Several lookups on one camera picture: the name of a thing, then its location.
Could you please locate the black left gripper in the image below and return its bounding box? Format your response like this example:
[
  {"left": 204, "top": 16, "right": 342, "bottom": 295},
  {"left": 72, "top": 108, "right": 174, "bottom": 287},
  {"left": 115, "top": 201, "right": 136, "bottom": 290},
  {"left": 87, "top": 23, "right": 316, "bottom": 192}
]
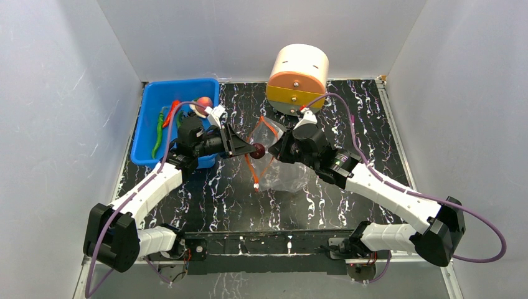
[{"left": 194, "top": 125, "right": 256, "bottom": 160}]

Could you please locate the dark red fig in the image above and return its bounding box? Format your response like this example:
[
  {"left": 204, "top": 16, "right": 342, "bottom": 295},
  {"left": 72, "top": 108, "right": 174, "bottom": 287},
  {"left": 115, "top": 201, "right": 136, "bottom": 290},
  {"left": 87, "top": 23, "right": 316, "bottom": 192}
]
[{"left": 250, "top": 143, "right": 266, "bottom": 159}]

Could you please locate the clear zip top bag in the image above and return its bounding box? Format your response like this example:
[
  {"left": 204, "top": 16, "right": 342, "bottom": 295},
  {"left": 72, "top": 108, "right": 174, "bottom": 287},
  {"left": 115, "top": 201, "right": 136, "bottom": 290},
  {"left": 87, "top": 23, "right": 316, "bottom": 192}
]
[{"left": 245, "top": 115, "right": 310, "bottom": 193}]

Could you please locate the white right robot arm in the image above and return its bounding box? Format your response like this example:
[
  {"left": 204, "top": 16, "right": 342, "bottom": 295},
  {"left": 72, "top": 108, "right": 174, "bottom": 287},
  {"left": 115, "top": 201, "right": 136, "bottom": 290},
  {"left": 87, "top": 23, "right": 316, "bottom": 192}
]
[{"left": 268, "top": 124, "right": 465, "bottom": 267}]

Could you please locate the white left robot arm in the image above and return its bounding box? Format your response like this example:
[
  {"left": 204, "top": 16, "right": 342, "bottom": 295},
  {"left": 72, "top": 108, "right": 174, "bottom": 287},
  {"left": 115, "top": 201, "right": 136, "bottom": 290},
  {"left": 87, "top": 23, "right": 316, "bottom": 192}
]
[{"left": 83, "top": 116, "right": 265, "bottom": 273}]

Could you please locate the peach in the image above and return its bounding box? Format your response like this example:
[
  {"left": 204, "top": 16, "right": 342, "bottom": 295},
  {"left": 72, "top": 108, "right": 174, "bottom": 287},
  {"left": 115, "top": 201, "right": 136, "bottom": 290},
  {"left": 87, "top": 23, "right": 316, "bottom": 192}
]
[{"left": 196, "top": 97, "right": 213, "bottom": 107}]

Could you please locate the short green pepper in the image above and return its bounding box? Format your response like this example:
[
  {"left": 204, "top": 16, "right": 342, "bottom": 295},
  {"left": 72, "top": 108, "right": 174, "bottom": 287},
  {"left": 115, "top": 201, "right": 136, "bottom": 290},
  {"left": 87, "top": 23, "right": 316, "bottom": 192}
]
[{"left": 175, "top": 110, "right": 186, "bottom": 128}]

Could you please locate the red chili pepper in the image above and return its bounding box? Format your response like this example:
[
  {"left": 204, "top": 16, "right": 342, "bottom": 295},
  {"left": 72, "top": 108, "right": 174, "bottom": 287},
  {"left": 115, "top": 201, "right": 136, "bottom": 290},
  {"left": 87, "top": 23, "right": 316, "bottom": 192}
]
[{"left": 162, "top": 100, "right": 180, "bottom": 128}]

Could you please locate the long green chili pepper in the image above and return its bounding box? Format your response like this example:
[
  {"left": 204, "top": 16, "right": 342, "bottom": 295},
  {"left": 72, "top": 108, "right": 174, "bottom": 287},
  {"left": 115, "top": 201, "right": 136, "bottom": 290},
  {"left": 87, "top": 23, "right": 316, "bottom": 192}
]
[{"left": 151, "top": 107, "right": 168, "bottom": 159}]

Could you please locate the round drawer cabinet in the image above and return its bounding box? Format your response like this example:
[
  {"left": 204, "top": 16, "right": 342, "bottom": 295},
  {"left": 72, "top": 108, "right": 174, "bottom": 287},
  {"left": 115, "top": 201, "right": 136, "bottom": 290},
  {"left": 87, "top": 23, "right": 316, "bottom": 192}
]
[{"left": 266, "top": 44, "right": 329, "bottom": 116}]

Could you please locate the pink white marker pen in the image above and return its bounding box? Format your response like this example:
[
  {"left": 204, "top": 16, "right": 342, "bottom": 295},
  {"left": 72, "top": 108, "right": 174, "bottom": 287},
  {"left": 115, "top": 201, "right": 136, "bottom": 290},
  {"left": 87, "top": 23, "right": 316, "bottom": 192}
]
[{"left": 350, "top": 115, "right": 357, "bottom": 138}]

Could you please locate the black base bar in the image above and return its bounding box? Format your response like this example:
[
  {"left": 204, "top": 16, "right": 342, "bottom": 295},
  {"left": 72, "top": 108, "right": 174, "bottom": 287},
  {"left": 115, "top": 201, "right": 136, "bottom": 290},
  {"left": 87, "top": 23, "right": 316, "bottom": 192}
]
[{"left": 165, "top": 229, "right": 374, "bottom": 275}]

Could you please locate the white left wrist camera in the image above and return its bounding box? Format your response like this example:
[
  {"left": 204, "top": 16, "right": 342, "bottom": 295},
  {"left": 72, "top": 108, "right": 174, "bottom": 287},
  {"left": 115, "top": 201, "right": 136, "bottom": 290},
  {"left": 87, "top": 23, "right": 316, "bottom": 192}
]
[{"left": 205, "top": 105, "right": 225, "bottom": 128}]

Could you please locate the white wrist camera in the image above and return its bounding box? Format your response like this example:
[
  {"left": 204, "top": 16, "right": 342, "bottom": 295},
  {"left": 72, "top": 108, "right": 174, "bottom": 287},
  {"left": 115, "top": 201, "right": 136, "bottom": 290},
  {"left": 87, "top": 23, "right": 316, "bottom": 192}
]
[
  {"left": 205, "top": 105, "right": 225, "bottom": 128},
  {"left": 294, "top": 105, "right": 318, "bottom": 129}
]

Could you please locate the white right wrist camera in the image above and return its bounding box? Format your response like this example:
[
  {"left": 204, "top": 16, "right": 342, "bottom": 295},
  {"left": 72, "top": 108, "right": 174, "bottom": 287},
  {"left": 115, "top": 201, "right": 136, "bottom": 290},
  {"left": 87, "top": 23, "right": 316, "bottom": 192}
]
[{"left": 294, "top": 105, "right": 318, "bottom": 129}]

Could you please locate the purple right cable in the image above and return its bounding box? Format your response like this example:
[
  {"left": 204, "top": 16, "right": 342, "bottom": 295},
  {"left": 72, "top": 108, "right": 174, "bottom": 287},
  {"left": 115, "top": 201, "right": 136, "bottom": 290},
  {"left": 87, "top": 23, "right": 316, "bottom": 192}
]
[{"left": 301, "top": 92, "right": 507, "bottom": 264}]

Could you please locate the purple cable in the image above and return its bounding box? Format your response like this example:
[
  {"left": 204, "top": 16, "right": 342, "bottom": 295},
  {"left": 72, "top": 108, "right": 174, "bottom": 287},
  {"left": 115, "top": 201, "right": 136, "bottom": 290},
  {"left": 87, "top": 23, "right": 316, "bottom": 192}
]
[
  {"left": 301, "top": 92, "right": 507, "bottom": 264},
  {"left": 84, "top": 101, "right": 211, "bottom": 299}
]

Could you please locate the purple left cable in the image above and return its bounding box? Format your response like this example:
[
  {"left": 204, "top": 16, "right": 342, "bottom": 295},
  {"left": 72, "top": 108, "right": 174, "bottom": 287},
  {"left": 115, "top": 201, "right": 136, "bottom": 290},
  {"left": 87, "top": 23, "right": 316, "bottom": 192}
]
[{"left": 84, "top": 101, "right": 211, "bottom": 299}]

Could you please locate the aluminium frame rail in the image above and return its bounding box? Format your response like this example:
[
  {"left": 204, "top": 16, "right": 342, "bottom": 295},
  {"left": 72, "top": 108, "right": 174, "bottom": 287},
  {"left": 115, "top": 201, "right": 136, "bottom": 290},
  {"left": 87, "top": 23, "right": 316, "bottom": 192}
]
[{"left": 375, "top": 75, "right": 463, "bottom": 298}]

